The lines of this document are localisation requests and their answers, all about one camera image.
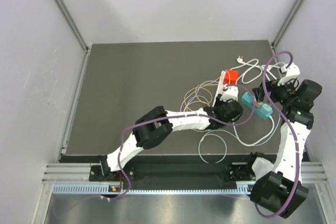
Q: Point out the right aluminium frame post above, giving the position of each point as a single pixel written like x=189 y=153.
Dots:
x=286 y=23

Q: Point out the aluminium frame post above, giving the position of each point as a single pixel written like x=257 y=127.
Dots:
x=72 y=25
x=286 y=23

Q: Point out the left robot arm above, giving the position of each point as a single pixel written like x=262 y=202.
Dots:
x=154 y=127

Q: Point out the aluminium front rail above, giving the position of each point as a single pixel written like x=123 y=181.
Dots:
x=311 y=172

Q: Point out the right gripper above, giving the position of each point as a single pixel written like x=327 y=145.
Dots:
x=272 y=86

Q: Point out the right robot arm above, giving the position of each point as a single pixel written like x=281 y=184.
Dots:
x=278 y=184

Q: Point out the red cube socket adapter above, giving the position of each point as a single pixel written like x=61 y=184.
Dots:
x=231 y=76

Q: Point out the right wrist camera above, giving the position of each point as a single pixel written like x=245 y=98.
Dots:
x=288 y=73

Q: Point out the teal power strip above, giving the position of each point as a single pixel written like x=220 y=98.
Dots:
x=262 y=109

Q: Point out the left aluminium frame post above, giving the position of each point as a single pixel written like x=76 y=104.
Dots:
x=72 y=25

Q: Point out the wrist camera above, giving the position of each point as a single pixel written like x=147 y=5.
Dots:
x=229 y=93
x=288 y=73

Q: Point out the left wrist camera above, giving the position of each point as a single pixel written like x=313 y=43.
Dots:
x=229 y=93

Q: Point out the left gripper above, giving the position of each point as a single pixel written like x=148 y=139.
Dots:
x=217 y=101

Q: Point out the white power strip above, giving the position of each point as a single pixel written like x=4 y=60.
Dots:
x=219 y=88

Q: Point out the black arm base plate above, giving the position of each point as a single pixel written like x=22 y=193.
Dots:
x=227 y=171

